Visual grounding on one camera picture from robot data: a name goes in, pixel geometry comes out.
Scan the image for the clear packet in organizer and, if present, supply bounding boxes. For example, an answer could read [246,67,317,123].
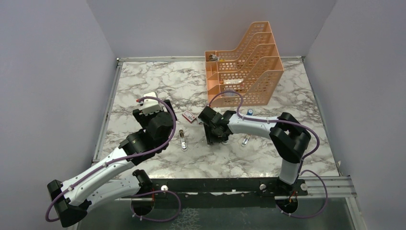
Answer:
[223,79,243,84]

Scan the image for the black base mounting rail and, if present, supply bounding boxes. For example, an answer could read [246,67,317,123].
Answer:
[131,177,308,209]

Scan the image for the orange plastic file organizer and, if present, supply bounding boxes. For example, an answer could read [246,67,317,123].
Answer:
[205,21,284,107]

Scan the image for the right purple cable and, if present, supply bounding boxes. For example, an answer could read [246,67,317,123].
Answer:
[207,90,328,219]

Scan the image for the purple cable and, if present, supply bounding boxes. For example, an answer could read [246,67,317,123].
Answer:
[207,90,328,219]
[45,96,182,223]

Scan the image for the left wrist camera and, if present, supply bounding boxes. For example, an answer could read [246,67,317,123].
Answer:
[137,99,163,115]

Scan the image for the pink stapler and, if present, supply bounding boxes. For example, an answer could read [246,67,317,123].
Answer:
[241,135,251,147]

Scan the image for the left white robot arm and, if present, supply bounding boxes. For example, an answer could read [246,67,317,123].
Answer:
[45,96,177,228]

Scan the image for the binder clips in organizer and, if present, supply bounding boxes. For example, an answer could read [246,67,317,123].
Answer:
[208,54,219,62]

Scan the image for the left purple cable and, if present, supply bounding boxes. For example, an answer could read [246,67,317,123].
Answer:
[45,96,182,223]

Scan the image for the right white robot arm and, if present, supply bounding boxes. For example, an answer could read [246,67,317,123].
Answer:
[198,106,311,195]

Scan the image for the red white staple box sleeve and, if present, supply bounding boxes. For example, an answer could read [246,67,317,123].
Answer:
[182,110,196,123]

